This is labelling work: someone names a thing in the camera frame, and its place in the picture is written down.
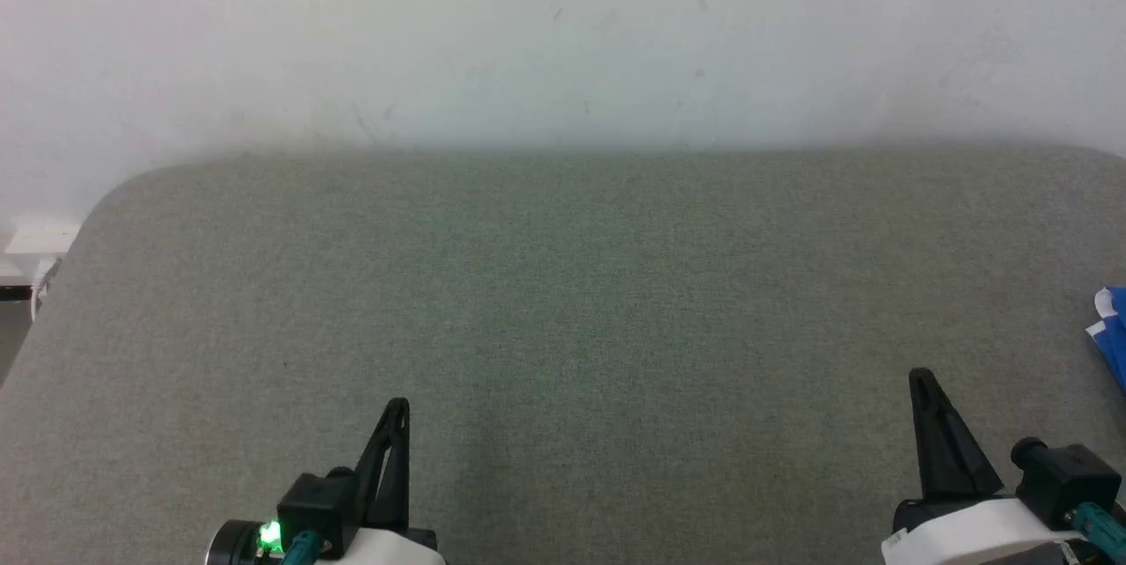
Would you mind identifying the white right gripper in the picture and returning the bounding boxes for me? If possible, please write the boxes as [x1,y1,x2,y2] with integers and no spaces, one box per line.
[882,369,1078,565]

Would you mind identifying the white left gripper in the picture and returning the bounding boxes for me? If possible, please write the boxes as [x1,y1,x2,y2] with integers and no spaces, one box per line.
[317,399,445,565]

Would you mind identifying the blue shorts with white trim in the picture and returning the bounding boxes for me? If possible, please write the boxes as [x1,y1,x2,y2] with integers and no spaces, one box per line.
[1085,286,1126,393]

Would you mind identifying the grey fabric sofa seat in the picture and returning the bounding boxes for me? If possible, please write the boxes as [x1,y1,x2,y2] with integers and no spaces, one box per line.
[0,145,1126,565]

